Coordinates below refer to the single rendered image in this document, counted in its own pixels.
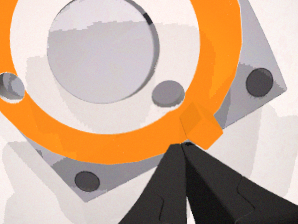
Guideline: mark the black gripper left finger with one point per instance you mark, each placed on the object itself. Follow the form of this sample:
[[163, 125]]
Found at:
[[164, 198]]

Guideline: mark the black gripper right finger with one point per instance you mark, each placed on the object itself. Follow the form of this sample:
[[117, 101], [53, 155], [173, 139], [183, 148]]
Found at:
[[219, 195]]

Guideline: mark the orange and white round plate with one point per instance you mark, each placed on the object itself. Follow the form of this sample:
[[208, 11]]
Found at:
[[199, 45]]

